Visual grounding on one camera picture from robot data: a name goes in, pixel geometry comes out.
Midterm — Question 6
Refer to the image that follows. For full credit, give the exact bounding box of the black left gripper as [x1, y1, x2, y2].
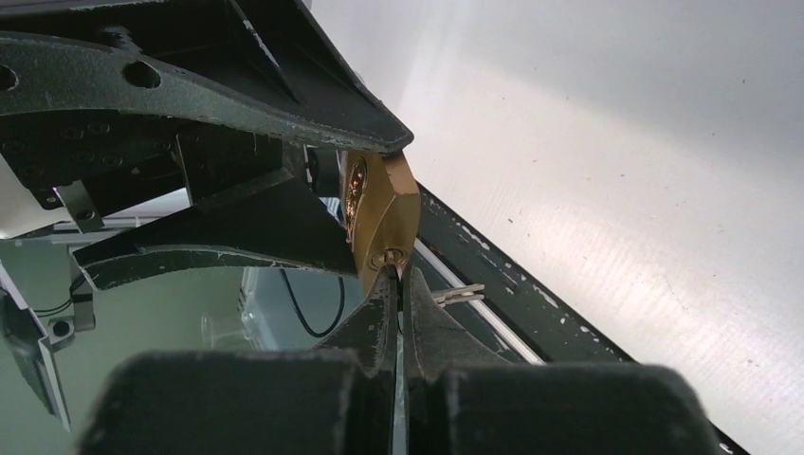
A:
[1, 1, 413, 290]

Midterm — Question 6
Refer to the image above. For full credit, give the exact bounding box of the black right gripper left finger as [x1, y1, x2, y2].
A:
[78, 266, 399, 454]

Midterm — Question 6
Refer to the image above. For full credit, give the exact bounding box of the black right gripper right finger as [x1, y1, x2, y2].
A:
[401, 267, 721, 454]

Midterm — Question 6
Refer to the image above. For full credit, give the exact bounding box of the short shackle brass padlock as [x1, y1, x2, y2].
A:
[340, 151, 421, 292]

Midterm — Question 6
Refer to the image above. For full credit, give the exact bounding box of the black left camera cable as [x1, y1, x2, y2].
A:
[276, 268, 347, 339]

